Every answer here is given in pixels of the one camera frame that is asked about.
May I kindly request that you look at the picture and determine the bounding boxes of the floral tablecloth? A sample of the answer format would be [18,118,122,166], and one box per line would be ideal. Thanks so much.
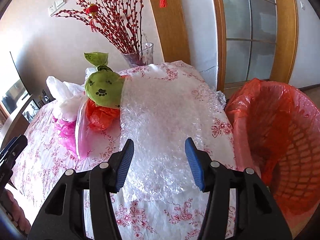
[12,61,236,239]

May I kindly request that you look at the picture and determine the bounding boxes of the magenta plastic bag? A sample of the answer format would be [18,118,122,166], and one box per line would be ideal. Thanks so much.
[53,117,77,157]

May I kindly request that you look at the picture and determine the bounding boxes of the flat screen television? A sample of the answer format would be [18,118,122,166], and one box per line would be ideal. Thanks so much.
[1,51,29,115]

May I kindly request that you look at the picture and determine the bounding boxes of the pale pink plastic bag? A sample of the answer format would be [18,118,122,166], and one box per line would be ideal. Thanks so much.
[75,95,94,159]

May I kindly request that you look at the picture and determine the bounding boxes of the white plastic bag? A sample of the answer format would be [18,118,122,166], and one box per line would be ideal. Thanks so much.
[46,76,89,123]

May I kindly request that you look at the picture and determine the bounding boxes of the pink laundry basket bin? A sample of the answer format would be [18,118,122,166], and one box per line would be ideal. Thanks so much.
[224,78,320,238]

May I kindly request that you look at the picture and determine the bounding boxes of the orange plastic bag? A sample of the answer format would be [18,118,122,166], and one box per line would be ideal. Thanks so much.
[86,98,120,131]

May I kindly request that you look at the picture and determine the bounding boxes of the lime paw print bag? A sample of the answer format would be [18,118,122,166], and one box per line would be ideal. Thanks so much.
[84,52,125,109]

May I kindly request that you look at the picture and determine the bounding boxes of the bubble wrap sheet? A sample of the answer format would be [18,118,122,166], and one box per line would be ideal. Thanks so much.
[120,61,233,201]

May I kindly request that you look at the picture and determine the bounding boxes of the red lantern ornament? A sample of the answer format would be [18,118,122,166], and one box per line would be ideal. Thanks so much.
[85,4,99,32]

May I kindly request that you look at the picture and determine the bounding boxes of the glass vase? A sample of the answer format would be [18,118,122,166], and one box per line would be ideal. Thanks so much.
[123,42,154,68]

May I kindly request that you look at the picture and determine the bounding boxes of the red berry branches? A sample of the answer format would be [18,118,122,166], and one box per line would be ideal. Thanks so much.
[54,0,144,54]

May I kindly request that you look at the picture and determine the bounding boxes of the glass panel door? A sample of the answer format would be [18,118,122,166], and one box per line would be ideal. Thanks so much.
[220,0,278,84]

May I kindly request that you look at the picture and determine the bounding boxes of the picture frame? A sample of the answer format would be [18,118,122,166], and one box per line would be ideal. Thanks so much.
[22,100,39,123]

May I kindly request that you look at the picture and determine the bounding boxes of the white wall socket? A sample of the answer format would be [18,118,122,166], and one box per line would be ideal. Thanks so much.
[48,4,56,17]

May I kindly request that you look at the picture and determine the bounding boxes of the white light switch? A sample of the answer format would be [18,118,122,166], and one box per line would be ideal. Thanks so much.
[55,0,65,9]

